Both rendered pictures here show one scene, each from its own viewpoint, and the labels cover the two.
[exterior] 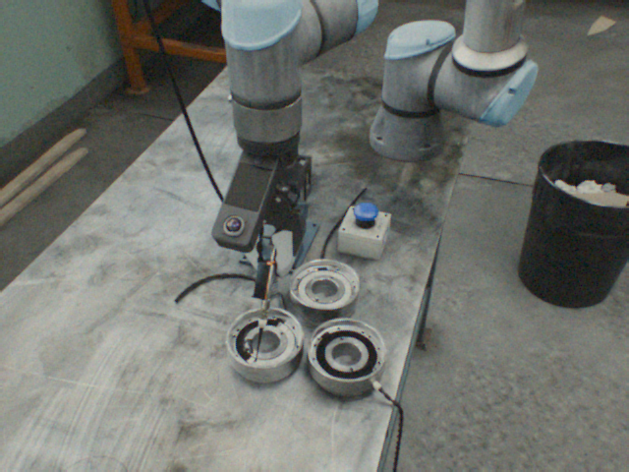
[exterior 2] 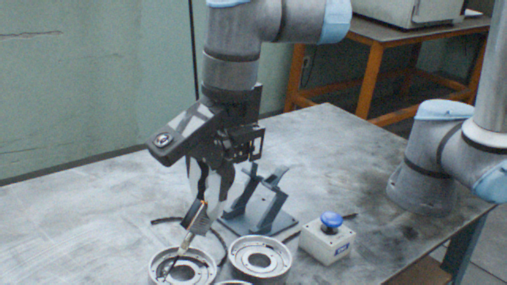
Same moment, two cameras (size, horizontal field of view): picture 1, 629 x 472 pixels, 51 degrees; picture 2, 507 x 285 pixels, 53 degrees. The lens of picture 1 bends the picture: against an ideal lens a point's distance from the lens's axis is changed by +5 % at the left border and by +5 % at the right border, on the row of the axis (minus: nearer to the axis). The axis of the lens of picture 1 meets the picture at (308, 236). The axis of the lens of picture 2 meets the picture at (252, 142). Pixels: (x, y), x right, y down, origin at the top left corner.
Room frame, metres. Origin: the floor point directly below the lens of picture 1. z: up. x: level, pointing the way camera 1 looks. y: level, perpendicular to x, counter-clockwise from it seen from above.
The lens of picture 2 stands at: (0.04, -0.27, 1.37)
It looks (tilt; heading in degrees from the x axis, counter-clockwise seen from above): 26 degrees down; 25
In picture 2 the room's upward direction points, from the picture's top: 8 degrees clockwise
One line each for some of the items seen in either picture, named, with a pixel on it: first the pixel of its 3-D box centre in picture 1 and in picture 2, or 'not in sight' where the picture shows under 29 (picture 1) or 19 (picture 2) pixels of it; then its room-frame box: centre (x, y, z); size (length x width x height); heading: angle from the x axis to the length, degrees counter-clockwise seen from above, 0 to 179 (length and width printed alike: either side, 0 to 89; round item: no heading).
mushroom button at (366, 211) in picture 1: (365, 219); (329, 227); (0.79, -0.09, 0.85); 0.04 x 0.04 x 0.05
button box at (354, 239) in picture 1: (365, 230); (329, 237); (0.80, -0.10, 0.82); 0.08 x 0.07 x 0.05; 161
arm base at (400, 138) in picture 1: (409, 119); (425, 178); (1.11, -0.20, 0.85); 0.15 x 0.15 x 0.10
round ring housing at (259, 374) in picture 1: (265, 345); (181, 276); (0.56, 0.06, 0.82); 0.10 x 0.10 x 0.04
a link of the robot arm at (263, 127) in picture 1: (264, 111); (228, 69); (0.61, 0.05, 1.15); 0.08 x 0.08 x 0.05
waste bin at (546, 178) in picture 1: (580, 228); not in sight; (1.53, -0.84, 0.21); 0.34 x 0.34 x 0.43
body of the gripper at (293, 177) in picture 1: (272, 169); (227, 123); (0.62, 0.04, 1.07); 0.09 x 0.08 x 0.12; 162
